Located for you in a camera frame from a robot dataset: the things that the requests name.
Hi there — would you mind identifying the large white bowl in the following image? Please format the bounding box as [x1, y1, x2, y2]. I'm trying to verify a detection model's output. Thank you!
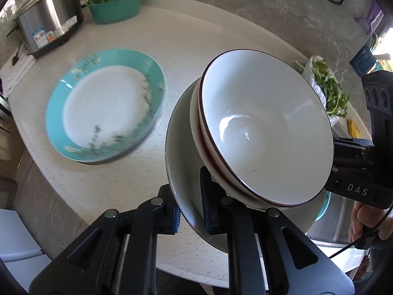
[164, 76, 328, 255]

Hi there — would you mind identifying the red flower patterned bowl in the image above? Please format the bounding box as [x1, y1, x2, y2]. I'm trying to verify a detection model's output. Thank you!
[198, 49, 334, 207]

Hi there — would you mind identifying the teal rimmed deep plate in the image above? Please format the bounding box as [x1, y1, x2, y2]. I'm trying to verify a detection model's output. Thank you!
[46, 49, 167, 164]

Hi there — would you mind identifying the small white bowl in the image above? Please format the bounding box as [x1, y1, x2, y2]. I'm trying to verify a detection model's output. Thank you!
[189, 79, 268, 210]

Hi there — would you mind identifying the person's right hand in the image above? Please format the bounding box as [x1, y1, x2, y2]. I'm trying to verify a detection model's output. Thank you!
[348, 202, 392, 242]

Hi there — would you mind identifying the yellow sponge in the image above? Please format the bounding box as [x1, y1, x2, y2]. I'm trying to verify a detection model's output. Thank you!
[347, 120, 361, 139]

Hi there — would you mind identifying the teal colander with greens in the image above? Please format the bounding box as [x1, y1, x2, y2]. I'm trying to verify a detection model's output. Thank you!
[315, 191, 331, 221]

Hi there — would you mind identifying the stainless steel sink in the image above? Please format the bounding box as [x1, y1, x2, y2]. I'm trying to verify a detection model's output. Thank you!
[306, 193, 354, 246]

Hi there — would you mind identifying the plastic bag of greens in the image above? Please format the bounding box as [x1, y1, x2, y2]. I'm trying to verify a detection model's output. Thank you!
[295, 55, 349, 127]

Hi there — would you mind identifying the blue utensil holder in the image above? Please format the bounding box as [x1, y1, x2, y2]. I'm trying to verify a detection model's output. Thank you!
[350, 44, 376, 77]

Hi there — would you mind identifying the green bowl with greens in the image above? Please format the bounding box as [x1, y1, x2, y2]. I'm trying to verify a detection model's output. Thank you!
[87, 0, 142, 24]

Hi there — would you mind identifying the stainless steel rice cooker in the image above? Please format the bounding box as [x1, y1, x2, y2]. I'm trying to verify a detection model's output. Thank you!
[11, 0, 84, 58]

